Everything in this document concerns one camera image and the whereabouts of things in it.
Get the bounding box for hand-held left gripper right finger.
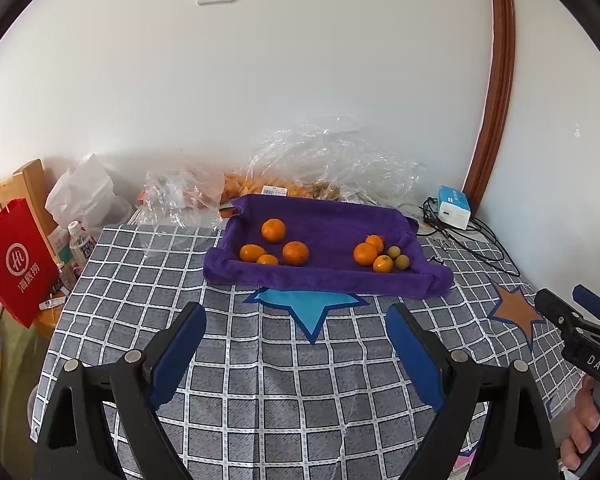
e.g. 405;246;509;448
385;302;556;480

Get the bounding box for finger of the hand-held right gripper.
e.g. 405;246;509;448
534;287;588;333
572;284;600;333

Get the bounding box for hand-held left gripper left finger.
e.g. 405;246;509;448
32;301;208;480

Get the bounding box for purple towel-lined tray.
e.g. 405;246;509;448
202;194;455;298

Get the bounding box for person's right hand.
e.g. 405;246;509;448
560;377;600;470

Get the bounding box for grey checked tablecloth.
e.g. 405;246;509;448
30;222;586;480

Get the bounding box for clear plastic drink bottle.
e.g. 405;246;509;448
68;221;97;268

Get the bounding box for white and blue box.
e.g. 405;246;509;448
437;185;472;229

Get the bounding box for small clear plastic bag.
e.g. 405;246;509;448
137;165;226;226

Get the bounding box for pale green cloth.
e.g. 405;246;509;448
0;300;51;461

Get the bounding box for pile of bagged oranges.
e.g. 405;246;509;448
222;172;311;201

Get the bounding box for white plastic bag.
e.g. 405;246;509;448
46;154;133;233

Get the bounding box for red paper bag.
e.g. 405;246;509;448
0;198;61;329

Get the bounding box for large clear plastic bag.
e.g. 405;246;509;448
245;116;426;206

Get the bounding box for wooden chair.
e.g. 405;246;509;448
0;159;48;241

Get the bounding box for tangled black cables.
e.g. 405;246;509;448
420;197;521;276

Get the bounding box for brown wooden door frame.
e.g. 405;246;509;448
462;0;516;206

